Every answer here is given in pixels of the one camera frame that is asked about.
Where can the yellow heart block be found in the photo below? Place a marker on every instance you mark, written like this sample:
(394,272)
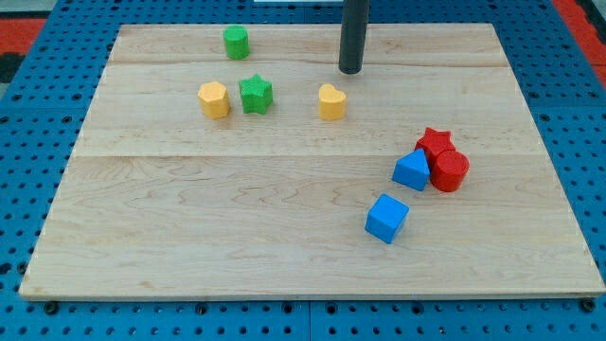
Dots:
(332,102)

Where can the light wooden board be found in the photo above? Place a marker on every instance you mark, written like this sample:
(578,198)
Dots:
(160,203)

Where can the green star block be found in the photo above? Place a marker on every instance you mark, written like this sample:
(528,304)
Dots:
(256,95)

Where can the blue cube block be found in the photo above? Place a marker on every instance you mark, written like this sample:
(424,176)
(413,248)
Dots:
(386,218)

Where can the blue triangle block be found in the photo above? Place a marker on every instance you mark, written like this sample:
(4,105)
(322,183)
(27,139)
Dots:
(412,170)

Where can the yellow hexagon block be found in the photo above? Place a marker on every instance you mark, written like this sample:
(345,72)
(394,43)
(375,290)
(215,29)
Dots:
(214,100)

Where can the red star block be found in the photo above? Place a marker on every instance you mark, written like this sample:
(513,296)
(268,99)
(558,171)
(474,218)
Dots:
(433,143)

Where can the green cylinder block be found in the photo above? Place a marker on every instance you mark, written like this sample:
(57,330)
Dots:
(236,44)

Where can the red cylinder block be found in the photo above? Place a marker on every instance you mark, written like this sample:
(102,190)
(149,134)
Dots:
(449,171)

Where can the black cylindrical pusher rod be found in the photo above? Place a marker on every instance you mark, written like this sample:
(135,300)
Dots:
(352,39)

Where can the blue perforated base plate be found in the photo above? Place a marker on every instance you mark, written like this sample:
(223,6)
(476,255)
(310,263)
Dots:
(45,104)

